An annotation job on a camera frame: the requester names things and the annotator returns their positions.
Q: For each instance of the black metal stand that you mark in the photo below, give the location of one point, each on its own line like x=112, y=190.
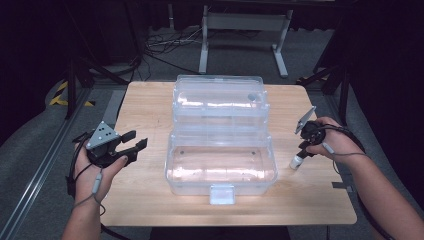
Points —
x=343, y=90
x=70, y=86

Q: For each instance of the yellow black floor tape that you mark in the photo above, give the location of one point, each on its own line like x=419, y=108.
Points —
x=60, y=96

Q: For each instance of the small white bottle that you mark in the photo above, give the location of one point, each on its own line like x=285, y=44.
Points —
x=296, y=163

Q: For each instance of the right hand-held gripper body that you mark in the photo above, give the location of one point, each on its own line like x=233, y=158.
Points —
x=314, y=133

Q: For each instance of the white metal table frame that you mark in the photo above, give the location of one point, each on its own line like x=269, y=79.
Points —
x=245, y=21

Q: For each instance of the person's right hand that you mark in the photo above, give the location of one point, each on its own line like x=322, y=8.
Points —
x=340, y=143

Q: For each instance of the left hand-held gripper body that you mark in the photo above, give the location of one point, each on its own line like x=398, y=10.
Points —
x=101, y=140

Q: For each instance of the person's left hand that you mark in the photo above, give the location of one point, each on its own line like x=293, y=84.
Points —
x=90, y=180

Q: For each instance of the clear plastic storage box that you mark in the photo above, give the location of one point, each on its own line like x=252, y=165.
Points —
x=220, y=140

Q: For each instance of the aluminium floor rail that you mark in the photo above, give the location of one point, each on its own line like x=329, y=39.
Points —
x=36, y=173

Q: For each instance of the person's black clothing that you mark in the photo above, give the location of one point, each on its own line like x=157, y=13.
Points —
x=220, y=234

